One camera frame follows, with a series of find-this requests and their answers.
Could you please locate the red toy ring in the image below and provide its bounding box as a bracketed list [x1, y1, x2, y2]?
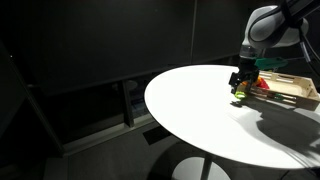
[257, 76, 271, 91]

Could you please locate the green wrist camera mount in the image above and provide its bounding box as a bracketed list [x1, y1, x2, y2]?
[254, 56, 289, 72]

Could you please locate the white table pedestal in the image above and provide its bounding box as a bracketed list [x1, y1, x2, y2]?
[171, 154, 232, 180]

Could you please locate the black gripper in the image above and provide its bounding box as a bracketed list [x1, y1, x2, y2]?
[228, 57, 261, 95]

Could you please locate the light green toy ring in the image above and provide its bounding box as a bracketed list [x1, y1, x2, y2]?
[234, 91, 247, 101]

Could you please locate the orange toy ring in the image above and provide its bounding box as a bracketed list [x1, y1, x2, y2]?
[242, 75, 263, 89]

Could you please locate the wooden tray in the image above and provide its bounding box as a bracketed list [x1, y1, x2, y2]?
[237, 69, 320, 112]

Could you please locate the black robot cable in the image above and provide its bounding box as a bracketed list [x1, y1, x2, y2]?
[297, 18, 320, 79]

